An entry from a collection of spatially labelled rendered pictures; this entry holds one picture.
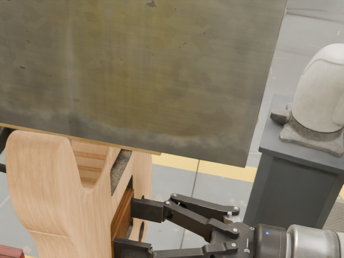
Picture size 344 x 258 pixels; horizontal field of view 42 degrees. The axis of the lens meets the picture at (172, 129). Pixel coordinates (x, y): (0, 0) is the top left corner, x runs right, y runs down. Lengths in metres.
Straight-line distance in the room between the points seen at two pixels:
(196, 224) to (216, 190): 1.49
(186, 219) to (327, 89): 0.71
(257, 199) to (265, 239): 0.91
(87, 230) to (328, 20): 3.38
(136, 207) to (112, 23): 0.44
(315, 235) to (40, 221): 0.33
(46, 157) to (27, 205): 0.05
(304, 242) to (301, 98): 0.75
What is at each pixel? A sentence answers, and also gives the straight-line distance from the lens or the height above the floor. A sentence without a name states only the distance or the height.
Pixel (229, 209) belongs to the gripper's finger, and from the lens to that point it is 0.63.
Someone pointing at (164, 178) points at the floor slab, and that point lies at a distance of 2.11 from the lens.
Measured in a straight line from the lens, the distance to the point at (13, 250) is 1.16.
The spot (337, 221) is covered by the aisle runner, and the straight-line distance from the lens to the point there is 2.14.
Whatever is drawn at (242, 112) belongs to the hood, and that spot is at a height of 1.42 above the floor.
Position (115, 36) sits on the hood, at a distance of 0.21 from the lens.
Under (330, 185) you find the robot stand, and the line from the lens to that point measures 1.37.
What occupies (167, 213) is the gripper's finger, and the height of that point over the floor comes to 1.06.
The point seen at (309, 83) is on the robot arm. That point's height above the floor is 0.89.
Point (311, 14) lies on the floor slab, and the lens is 3.76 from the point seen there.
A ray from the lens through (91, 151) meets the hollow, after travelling 0.49.
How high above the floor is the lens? 1.56
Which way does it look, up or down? 41 degrees down
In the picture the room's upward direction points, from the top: 5 degrees clockwise
